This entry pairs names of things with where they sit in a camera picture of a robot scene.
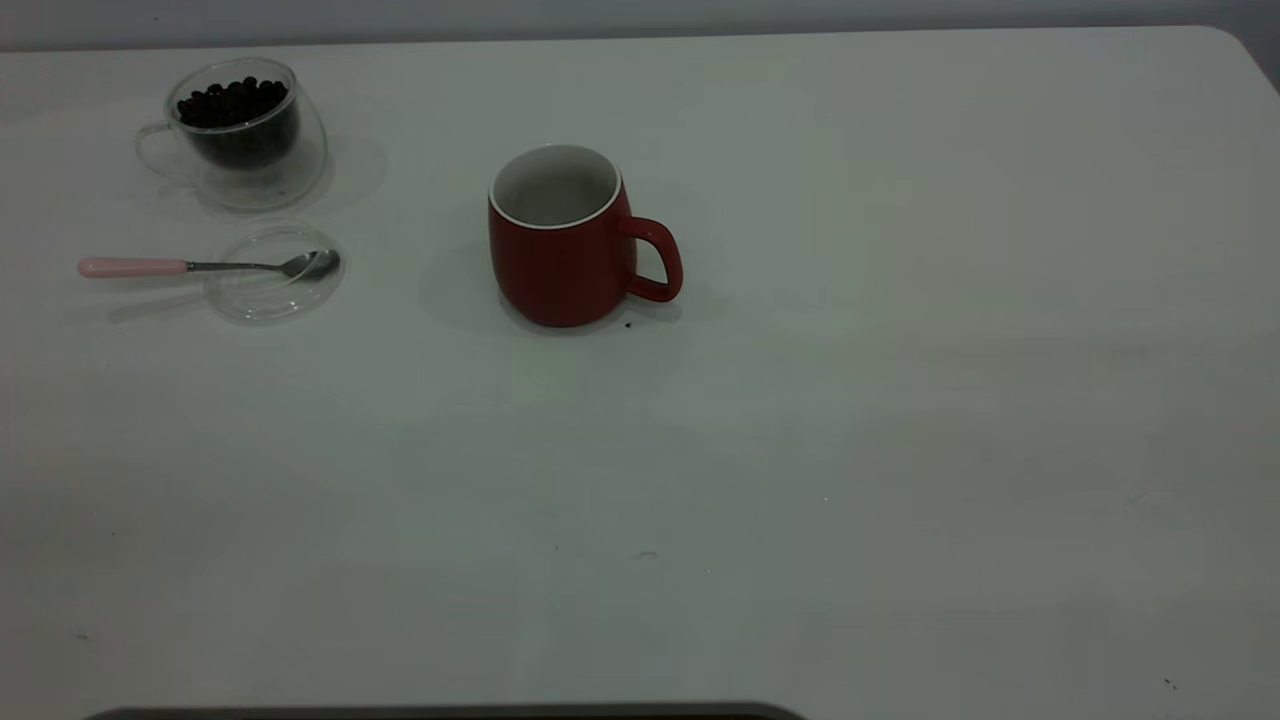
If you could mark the red ceramic mug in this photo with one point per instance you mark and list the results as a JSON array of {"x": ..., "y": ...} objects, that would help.
[{"x": 550, "y": 270}]

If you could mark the dark coffee beans heap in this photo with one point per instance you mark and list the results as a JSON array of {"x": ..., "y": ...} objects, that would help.
[{"x": 235, "y": 105}]

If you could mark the small clear glass dish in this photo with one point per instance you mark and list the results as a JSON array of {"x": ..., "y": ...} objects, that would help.
[{"x": 270, "y": 302}]

